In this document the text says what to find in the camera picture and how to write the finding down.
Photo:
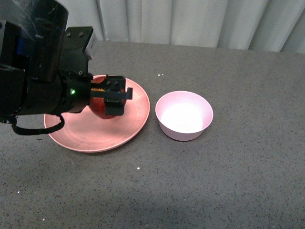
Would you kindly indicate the pale pink bowl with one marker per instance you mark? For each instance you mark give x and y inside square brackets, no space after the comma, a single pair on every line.
[183,115]

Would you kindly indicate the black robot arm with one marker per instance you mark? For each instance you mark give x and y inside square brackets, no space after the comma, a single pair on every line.
[44,63]

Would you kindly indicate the pink plate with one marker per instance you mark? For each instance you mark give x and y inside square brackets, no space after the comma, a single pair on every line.
[88,133]

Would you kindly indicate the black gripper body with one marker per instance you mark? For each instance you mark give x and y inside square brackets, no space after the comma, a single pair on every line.
[73,69]

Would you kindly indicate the white curtain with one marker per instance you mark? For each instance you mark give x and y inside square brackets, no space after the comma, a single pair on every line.
[258,25]

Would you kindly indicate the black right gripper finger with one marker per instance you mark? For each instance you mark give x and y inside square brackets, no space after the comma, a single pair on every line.
[114,107]

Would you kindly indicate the red apple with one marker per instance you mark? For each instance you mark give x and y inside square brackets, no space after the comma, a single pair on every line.
[97,106]

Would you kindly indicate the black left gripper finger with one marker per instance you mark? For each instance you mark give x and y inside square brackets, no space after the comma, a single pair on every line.
[110,87]

